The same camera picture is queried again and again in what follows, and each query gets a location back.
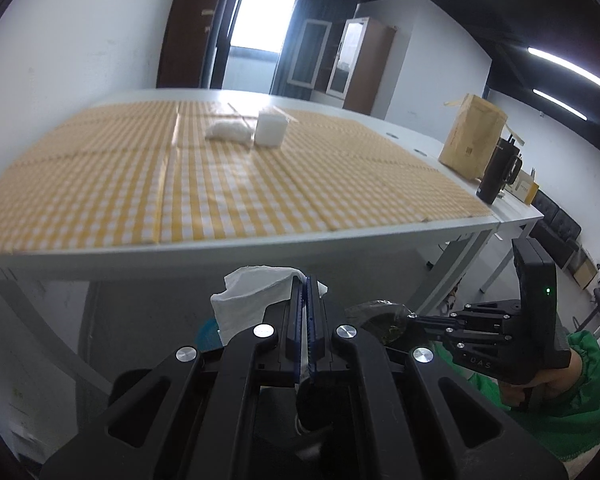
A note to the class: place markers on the brown wooden wardrobe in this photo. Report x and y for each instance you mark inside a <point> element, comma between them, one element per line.
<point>185,25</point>

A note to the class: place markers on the yellow checkered tablecloth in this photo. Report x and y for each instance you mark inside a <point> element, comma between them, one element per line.
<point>230,185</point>

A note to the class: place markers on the gold foil wrapper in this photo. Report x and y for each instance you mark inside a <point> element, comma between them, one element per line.
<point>380,322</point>

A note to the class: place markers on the brown glass door cabinet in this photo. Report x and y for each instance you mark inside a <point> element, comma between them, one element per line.
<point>365,65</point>

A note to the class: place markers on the dark curtain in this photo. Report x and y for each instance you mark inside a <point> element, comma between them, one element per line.
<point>325,0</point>
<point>222,25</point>

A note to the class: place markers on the white cup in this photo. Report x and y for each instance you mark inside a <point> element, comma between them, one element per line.
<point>270,130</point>

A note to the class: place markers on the white crumpled tissue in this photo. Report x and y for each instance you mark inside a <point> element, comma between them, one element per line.
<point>227,131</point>

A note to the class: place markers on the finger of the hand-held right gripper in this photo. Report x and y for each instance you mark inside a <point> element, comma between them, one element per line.
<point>472,342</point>
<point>470,312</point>

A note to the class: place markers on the white framed glass door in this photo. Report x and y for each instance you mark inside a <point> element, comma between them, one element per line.
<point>307,52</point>

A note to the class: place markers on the person's right hand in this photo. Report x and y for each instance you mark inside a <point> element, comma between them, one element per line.
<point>565,375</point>

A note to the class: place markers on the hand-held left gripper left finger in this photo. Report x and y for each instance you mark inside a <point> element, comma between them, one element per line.
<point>296,330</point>

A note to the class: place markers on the bright balcony window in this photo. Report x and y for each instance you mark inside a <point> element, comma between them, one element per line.
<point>257,25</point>

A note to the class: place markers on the yellow cardboard box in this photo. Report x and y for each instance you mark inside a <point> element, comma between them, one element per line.
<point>525,187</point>

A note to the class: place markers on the brown cardboard box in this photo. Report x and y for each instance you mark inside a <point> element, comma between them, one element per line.
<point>585,271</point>

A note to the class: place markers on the long ceiling light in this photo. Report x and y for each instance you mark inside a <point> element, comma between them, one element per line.
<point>570,66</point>
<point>560,104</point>

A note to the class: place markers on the brown paper bag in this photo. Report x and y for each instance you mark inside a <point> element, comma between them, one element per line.
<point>472,135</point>

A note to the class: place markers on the black sofa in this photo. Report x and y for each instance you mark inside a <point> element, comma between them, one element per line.
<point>555,230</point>

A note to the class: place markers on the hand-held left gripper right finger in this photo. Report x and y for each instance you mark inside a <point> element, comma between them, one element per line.
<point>314,330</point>

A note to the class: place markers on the white paper tissue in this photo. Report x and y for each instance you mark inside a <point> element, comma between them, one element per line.
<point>250,295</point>

